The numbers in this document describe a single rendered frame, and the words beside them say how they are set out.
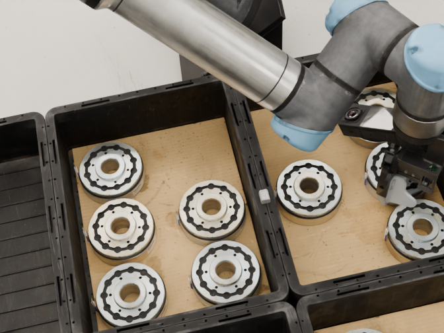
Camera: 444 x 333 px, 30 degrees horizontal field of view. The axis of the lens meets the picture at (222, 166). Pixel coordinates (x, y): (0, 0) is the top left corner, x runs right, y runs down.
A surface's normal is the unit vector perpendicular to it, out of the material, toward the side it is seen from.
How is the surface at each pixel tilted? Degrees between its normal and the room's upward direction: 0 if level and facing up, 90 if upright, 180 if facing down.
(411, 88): 90
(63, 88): 0
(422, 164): 0
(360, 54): 49
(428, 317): 0
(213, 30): 39
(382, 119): 28
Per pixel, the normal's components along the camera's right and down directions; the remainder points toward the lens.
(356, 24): -0.56, -0.04
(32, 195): -0.05, -0.52
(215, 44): 0.14, 0.32
